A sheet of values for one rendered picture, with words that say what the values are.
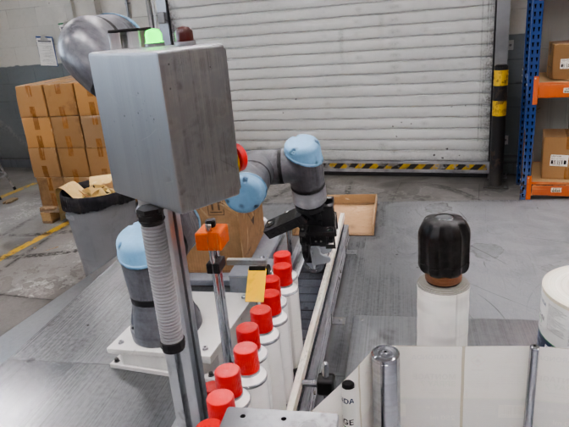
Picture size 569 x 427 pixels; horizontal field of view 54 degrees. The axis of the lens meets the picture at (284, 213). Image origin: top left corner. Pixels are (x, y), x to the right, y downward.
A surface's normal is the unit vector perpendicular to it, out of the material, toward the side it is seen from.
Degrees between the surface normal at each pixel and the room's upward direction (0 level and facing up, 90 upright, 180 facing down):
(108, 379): 0
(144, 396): 0
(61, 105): 90
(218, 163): 90
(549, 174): 90
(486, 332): 0
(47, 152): 88
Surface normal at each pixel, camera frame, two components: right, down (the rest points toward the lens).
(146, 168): -0.72, 0.29
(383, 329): -0.08, -0.94
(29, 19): -0.33, 0.34
